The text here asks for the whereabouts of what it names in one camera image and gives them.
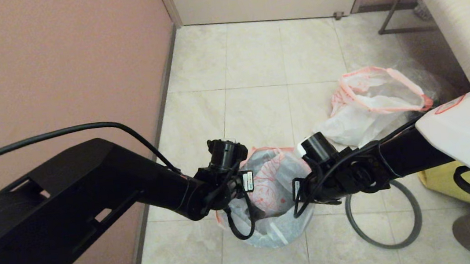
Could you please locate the white plastic bag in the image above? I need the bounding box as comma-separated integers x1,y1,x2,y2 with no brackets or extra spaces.
209,142,321,254

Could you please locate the white red bag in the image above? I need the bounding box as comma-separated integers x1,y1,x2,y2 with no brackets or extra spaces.
306,60,438,152

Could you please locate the grey plastic bin ring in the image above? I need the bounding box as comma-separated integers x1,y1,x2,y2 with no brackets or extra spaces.
342,176,425,255

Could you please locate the clear bag with black contents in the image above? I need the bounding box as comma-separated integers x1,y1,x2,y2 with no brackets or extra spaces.
401,63,458,111

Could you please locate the pink brown partition panel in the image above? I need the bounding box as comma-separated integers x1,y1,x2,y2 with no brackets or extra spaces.
0,0,203,264

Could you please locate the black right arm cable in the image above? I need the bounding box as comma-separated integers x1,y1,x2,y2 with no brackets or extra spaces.
284,116,436,219

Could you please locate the dark metal bench frame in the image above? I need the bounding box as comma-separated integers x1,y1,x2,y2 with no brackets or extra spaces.
375,0,438,37

